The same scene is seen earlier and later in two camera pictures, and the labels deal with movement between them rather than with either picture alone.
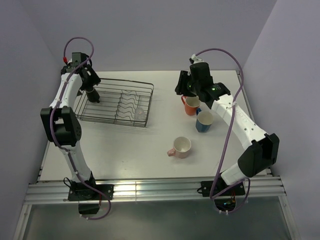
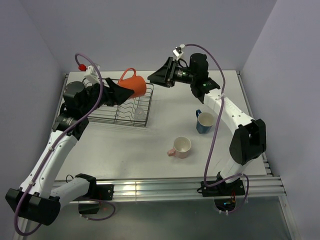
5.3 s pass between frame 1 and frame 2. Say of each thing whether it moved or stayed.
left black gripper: moved
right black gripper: moved
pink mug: stayed
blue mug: stayed
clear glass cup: stayed
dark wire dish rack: stayed
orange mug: moved
